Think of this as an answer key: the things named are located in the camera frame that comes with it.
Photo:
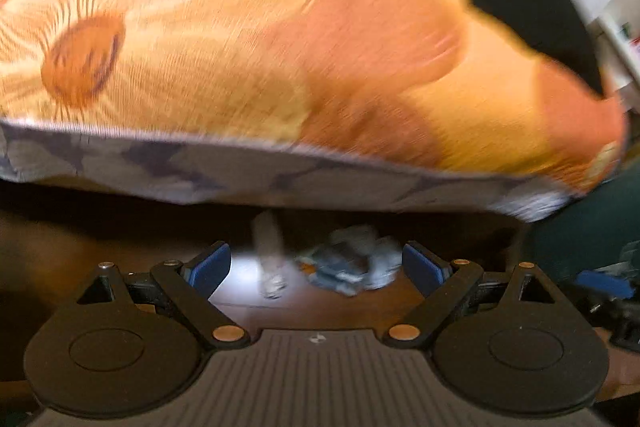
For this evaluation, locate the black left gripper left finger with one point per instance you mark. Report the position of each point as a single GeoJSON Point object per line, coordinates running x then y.
{"type": "Point", "coordinates": [188, 287]}

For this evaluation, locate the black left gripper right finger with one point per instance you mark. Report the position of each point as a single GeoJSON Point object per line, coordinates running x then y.
{"type": "Point", "coordinates": [446, 287]}

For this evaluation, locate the crumpled blue grey wrapper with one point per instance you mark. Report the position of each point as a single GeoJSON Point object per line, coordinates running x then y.
{"type": "Point", "coordinates": [351, 261]}

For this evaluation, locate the grey patterned mattress edge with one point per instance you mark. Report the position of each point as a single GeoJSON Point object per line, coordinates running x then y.
{"type": "Point", "coordinates": [186, 169]}

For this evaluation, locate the orange floral bed sheet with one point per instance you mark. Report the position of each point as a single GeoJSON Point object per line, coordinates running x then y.
{"type": "Point", "coordinates": [428, 84]}

